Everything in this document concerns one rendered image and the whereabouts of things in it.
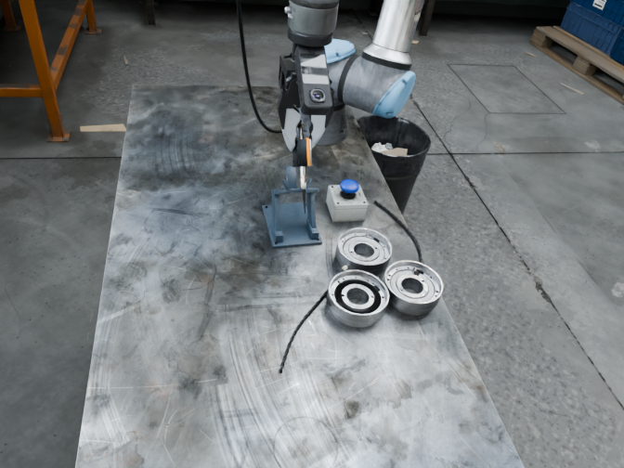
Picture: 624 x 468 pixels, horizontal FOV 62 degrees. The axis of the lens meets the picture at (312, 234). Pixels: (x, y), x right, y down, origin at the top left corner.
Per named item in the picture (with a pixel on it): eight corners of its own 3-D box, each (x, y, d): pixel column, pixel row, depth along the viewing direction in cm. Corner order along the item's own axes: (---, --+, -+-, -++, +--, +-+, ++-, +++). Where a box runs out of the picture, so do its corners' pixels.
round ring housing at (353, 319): (347, 339, 86) (351, 324, 83) (314, 296, 93) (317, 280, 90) (396, 318, 91) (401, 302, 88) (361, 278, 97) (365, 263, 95)
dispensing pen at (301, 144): (299, 214, 92) (294, 118, 90) (294, 213, 96) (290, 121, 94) (311, 214, 93) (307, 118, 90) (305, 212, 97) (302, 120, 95)
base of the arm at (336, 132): (286, 115, 141) (289, 81, 134) (340, 115, 144) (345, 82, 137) (295, 145, 130) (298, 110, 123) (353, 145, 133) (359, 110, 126)
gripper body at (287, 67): (318, 86, 94) (326, 19, 86) (330, 110, 87) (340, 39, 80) (276, 87, 92) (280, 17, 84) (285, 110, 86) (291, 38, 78)
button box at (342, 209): (365, 221, 110) (369, 202, 107) (332, 222, 109) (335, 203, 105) (356, 198, 116) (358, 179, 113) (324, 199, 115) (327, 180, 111)
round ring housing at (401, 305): (426, 328, 90) (433, 312, 87) (371, 302, 93) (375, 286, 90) (444, 290, 97) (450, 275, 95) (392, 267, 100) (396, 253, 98)
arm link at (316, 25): (344, 10, 77) (290, 8, 75) (340, 41, 80) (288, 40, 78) (331, -7, 82) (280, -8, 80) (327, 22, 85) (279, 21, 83)
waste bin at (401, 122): (417, 237, 233) (443, 156, 205) (344, 240, 226) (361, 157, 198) (394, 190, 258) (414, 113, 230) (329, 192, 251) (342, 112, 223)
